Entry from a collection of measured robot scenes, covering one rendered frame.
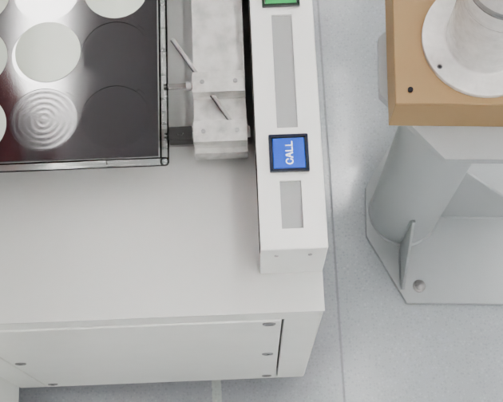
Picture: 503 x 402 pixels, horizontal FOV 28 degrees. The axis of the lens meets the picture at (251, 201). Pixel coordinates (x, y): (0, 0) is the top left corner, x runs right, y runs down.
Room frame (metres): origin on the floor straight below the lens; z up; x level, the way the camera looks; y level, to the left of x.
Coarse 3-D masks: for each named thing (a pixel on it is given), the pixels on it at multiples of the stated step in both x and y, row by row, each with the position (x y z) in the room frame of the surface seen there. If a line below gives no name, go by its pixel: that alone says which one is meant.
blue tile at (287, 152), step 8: (272, 144) 0.50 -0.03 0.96; (280, 144) 0.50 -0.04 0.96; (288, 144) 0.50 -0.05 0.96; (296, 144) 0.50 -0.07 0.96; (304, 144) 0.50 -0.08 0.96; (272, 152) 0.49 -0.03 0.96; (280, 152) 0.49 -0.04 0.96; (288, 152) 0.49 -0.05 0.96; (296, 152) 0.49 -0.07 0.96; (304, 152) 0.49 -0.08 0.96; (280, 160) 0.48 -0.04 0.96; (288, 160) 0.48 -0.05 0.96; (296, 160) 0.48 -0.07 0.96; (304, 160) 0.48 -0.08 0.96; (280, 168) 0.47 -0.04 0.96
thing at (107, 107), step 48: (48, 0) 0.78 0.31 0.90; (96, 48) 0.69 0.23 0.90; (144, 48) 0.69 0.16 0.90; (0, 96) 0.62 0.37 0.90; (48, 96) 0.62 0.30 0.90; (96, 96) 0.61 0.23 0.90; (144, 96) 0.61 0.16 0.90; (0, 144) 0.54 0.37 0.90; (48, 144) 0.54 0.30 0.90; (96, 144) 0.53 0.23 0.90; (144, 144) 0.53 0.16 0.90
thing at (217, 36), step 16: (192, 0) 0.78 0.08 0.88; (208, 0) 0.78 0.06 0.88; (224, 0) 0.78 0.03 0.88; (240, 0) 0.78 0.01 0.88; (192, 16) 0.75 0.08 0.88; (208, 16) 0.75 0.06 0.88; (224, 16) 0.75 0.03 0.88; (240, 16) 0.75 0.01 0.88; (192, 32) 0.73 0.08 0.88; (208, 32) 0.73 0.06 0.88; (224, 32) 0.72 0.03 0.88; (240, 32) 0.72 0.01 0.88; (192, 48) 0.70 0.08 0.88; (208, 48) 0.70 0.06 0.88; (224, 48) 0.70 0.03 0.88; (240, 48) 0.70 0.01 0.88; (208, 64) 0.67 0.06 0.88; (224, 64) 0.67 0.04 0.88; (240, 64) 0.67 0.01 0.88; (208, 112) 0.59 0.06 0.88; (240, 112) 0.59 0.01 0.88
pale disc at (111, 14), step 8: (88, 0) 0.78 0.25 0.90; (96, 0) 0.78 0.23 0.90; (104, 0) 0.78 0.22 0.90; (112, 0) 0.78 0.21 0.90; (120, 0) 0.77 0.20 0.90; (128, 0) 0.77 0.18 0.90; (136, 0) 0.77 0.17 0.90; (144, 0) 0.77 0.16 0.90; (96, 8) 0.76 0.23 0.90; (104, 8) 0.76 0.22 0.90; (112, 8) 0.76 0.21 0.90; (120, 8) 0.76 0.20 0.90; (128, 8) 0.76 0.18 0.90; (136, 8) 0.76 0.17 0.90; (104, 16) 0.75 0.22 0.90; (112, 16) 0.75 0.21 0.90; (120, 16) 0.75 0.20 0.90
